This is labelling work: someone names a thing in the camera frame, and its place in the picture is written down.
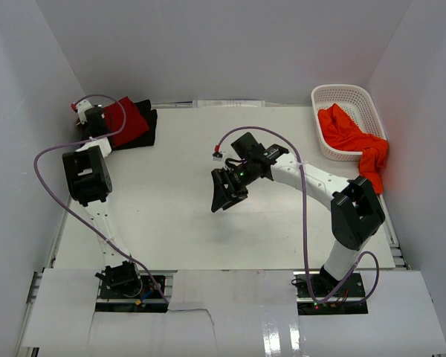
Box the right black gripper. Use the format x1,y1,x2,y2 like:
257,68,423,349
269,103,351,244
211,161,256,213

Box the red t shirt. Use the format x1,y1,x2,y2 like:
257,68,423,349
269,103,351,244
103,97,150,150

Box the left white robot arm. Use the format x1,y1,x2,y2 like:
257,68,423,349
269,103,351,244
62,100,142,298

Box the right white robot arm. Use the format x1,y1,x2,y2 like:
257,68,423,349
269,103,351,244
211,132,386,297

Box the folded black t shirt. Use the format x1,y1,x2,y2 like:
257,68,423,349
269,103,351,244
76,99,159,152

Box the white papers at back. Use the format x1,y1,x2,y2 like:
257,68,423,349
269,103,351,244
192,100,265,109

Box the orange t shirt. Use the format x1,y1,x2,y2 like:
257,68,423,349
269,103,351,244
317,103,389,194

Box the white plastic basket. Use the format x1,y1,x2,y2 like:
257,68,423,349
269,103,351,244
311,84,387,161

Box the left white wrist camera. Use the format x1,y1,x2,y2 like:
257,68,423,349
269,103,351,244
71,100,94,125

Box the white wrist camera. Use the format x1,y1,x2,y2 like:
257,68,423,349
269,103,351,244
212,150,225,161
71,100,94,125

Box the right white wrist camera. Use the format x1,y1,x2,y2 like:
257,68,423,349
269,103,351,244
212,150,225,161

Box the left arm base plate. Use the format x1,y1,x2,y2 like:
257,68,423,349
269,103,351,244
95,273,171,313

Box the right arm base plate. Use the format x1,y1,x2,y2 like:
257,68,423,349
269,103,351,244
291,273,369,316

